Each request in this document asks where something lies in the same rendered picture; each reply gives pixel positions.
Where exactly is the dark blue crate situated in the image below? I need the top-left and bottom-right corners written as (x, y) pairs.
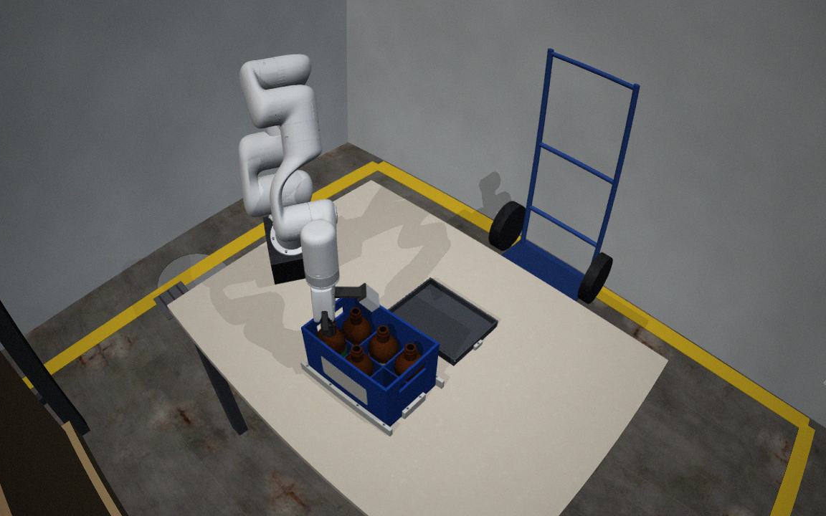
top-left (305, 299), bottom-right (440, 426)

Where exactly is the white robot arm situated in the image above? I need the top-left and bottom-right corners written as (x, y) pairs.
top-left (238, 54), bottom-right (339, 288)

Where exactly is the brown glass bottle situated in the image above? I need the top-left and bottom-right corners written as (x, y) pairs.
top-left (316, 321), bottom-right (347, 357)
top-left (369, 325), bottom-right (399, 365)

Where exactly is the orange bottle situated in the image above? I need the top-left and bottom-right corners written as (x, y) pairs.
top-left (394, 343), bottom-right (424, 383)
top-left (343, 307), bottom-right (371, 345)
top-left (345, 345), bottom-right (374, 377)

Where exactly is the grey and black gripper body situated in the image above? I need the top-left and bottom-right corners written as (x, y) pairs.
top-left (306, 275), bottom-right (340, 323)

